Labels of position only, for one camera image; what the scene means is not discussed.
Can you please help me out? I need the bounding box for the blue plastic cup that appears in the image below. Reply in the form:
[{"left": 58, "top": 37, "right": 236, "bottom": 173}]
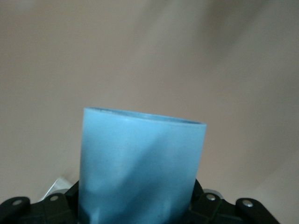
[{"left": 78, "top": 106, "right": 208, "bottom": 224}]

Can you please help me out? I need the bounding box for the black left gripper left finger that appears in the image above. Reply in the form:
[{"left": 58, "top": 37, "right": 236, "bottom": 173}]
[{"left": 0, "top": 179, "right": 81, "bottom": 224}]

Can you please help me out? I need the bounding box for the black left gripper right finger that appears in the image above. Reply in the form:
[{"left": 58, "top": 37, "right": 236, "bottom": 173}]
[{"left": 186, "top": 178, "right": 280, "bottom": 224}]

